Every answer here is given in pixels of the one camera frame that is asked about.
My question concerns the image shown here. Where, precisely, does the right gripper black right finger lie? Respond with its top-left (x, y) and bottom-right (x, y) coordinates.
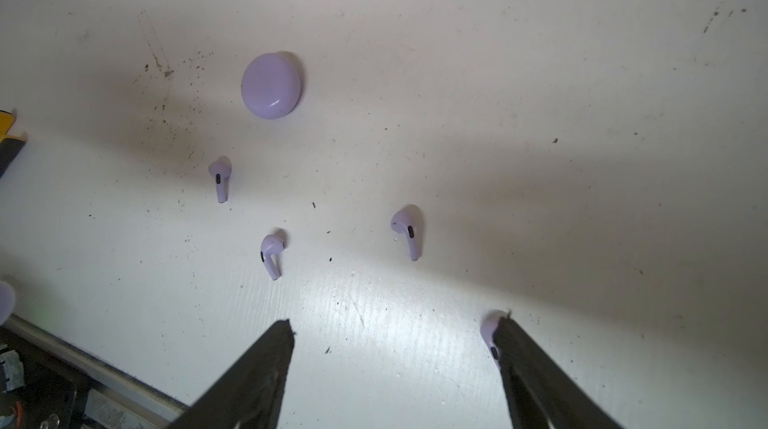
top-left (493, 314), bottom-right (620, 428)

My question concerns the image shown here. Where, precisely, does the yellow black utility knife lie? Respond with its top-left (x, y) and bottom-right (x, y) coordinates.
top-left (0, 110), bottom-right (26, 177)

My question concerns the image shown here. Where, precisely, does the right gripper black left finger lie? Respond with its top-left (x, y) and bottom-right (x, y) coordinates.
top-left (168, 320), bottom-right (295, 429)

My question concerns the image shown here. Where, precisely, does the grey felt glasses case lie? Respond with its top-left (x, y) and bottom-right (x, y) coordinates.
top-left (0, 281), bottom-right (16, 325)

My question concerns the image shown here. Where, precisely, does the purple round charging case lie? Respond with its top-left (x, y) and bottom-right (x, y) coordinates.
top-left (241, 53), bottom-right (302, 120)

